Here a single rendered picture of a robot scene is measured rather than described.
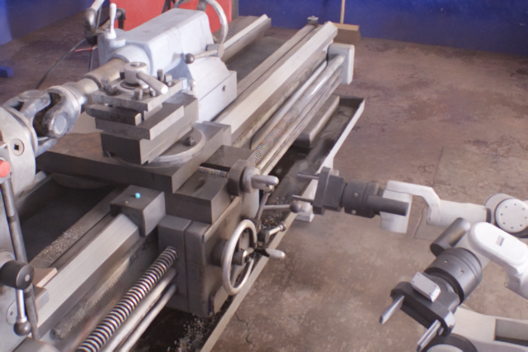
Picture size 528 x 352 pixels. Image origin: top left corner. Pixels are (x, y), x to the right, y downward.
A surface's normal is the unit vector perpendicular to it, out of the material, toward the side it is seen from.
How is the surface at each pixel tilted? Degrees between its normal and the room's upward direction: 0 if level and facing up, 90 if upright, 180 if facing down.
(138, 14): 90
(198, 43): 76
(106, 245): 36
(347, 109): 0
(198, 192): 0
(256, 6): 90
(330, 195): 50
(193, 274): 90
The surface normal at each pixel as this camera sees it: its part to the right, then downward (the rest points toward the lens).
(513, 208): -0.10, 0.04
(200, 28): 0.92, 0.04
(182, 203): -0.37, 0.42
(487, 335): -0.13, -0.91
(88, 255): 0.54, -0.62
